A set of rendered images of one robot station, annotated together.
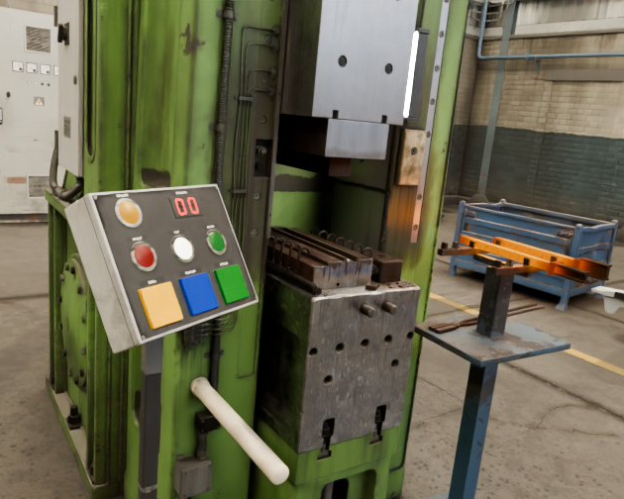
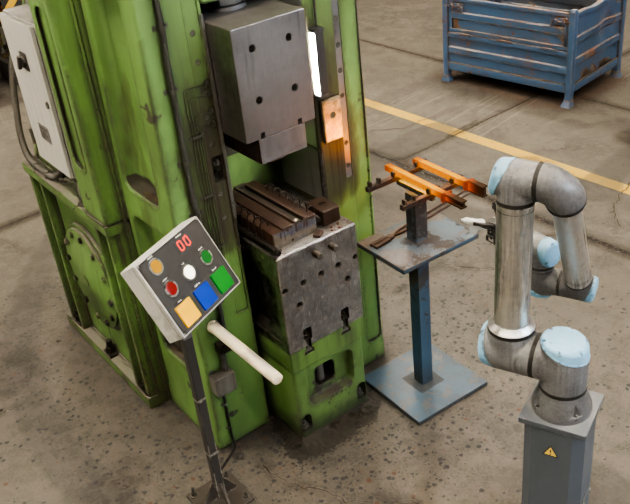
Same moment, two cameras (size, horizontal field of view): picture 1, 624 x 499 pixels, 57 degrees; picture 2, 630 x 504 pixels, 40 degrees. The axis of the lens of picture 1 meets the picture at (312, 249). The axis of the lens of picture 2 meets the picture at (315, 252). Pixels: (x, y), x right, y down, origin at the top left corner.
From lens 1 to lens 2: 1.74 m
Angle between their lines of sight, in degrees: 18
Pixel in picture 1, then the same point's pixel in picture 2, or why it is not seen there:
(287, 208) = (244, 163)
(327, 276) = (283, 237)
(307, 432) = (293, 340)
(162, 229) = (175, 266)
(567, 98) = not seen: outside the picture
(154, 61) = (115, 98)
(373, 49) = (280, 81)
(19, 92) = not seen: outside the picture
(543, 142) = not seen: outside the picture
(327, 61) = (248, 106)
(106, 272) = (155, 305)
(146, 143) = (124, 157)
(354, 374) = (318, 295)
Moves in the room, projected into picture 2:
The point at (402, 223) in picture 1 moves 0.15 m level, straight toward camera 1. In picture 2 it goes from (336, 166) to (333, 184)
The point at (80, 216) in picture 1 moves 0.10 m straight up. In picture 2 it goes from (132, 277) to (125, 250)
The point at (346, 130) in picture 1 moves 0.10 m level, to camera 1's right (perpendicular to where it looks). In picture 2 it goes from (273, 141) to (301, 138)
